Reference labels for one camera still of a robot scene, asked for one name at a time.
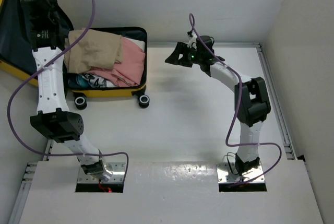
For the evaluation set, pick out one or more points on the cream cloth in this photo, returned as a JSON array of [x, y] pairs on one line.
[[140, 44]]

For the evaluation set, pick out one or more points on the pink garment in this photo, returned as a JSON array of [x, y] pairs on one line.
[[130, 71]]

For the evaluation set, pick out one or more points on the beige garment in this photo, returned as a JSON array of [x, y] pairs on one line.
[[96, 49]]

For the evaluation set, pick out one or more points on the yellow suitcase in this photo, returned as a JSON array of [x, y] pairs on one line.
[[17, 59]]

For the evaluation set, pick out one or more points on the newspaper print cloth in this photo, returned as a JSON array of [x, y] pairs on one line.
[[96, 81]]

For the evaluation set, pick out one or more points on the teal headphones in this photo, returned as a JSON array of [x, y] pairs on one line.
[[77, 82]]

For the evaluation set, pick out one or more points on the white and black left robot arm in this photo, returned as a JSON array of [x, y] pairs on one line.
[[53, 118]]

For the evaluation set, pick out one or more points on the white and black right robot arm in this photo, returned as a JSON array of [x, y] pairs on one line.
[[251, 100]]

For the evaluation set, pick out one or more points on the white front platform board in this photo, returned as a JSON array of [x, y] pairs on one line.
[[170, 193]]

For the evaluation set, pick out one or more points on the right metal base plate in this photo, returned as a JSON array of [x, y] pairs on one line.
[[227, 174]]

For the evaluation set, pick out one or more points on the metal base plate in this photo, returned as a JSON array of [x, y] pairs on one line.
[[116, 168], [227, 174]]

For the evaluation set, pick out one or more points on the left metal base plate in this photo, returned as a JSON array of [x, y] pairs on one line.
[[116, 168]]

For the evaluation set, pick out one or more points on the aluminium frame rail left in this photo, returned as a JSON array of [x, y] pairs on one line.
[[23, 193]]

